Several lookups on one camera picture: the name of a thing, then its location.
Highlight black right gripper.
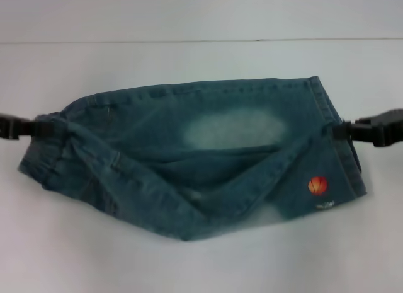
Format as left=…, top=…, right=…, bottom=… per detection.
left=332, top=109, right=403, bottom=148

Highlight blue denim shorts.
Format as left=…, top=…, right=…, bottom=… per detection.
left=17, top=74, right=369, bottom=243

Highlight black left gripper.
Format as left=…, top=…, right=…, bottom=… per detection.
left=0, top=112, right=69, bottom=140

